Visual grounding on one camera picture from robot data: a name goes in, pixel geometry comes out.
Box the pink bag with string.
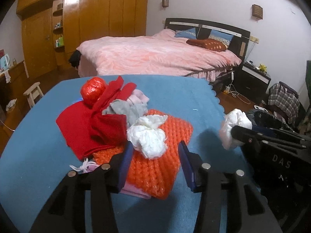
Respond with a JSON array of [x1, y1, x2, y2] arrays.
[[69, 158, 151, 199]]

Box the red cloth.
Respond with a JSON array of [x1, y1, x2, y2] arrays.
[[56, 101, 127, 160]]

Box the large orange foam net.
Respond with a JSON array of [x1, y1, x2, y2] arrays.
[[92, 109, 195, 201]]

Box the grey sock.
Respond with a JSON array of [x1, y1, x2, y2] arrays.
[[102, 99, 148, 128]]

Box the pink sock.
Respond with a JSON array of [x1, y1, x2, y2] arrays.
[[127, 89, 150, 106]]

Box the red sock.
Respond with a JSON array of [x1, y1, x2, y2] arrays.
[[91, 76, 136, 117]]

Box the black lined trash bin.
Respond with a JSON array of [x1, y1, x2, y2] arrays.
[[246, 109, 293, 131]]

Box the white bathroom scale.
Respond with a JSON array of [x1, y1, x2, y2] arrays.
[[253, 105, 268, 113]]

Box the plaid bag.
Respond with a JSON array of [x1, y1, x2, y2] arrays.
[[268, 82, 300, 124]]

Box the dark nightstand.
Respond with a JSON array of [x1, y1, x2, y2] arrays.
[[233, 63, 271, 104]]

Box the yellow plush toy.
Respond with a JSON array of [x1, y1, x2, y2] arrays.
[[258, 64, 267, 73]]

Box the blue table cloth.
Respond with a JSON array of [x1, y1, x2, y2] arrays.
[[0, 74, 258, 233]]

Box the brown dotted cushion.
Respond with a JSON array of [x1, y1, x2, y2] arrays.
[[186, 38, 227, 52]]

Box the right blue pillow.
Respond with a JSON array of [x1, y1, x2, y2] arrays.
[[208, 30, 233, 47]]

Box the blue pillow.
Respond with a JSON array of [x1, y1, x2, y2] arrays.
[[175, 28, 197, 39], [208, 30, 233, 47]]

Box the dark wooden headboard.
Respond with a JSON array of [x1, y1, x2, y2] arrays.
[[164, 17, 251, 61]]

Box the left blue pillow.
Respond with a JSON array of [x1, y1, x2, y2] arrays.
[[175, 28, 197, 39]]

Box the pink covered bed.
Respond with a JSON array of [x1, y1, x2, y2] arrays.
[[77, 29, 241, 82]]

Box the small white stool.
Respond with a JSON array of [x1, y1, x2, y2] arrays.
[[23, 82, 44, 108]]

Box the wooden side desk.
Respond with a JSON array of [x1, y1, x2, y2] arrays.
[[0, 60, 31, 136]]

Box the blue electric kettle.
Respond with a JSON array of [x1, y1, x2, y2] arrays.
[[0, 54, 10, 70]]

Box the wooden wardrobe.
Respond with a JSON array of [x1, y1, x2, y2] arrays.
[[16, 0, 148, 78]]

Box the white charger cable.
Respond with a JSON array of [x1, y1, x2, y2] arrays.
[[225, 70, 252, 105]]

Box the right wall lamp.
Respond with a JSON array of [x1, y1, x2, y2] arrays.
[[252, 4, 263, 20]]

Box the wall lamp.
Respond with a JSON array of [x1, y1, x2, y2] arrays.
[[252, 4, 263, 20], [161, 0, 169, 9]]

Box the left wall lamp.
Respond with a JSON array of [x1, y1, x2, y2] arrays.
[[161, 0, 169, 9]]

